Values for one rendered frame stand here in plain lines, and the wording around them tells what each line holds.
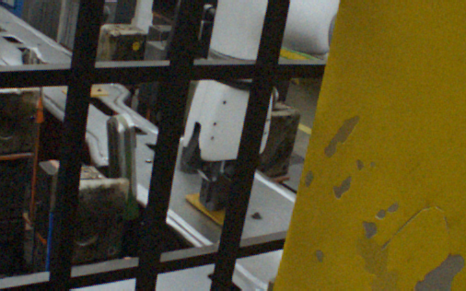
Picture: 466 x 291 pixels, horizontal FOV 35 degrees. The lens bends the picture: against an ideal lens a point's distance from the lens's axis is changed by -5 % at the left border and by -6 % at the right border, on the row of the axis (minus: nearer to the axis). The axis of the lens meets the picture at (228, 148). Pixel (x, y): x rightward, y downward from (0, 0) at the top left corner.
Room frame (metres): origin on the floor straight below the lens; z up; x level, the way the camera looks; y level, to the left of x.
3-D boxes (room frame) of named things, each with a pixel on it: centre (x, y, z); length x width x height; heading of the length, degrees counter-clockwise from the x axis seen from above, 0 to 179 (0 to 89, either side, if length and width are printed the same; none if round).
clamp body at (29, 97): (1.14, 0.36, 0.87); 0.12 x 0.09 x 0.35; 131
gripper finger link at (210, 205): (0.90, 0.02, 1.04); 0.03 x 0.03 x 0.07; 41
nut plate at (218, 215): (0.92, 0.00, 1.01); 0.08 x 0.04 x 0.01; 41
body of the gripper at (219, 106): (0.92, 0.00, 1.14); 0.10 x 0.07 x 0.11; 131
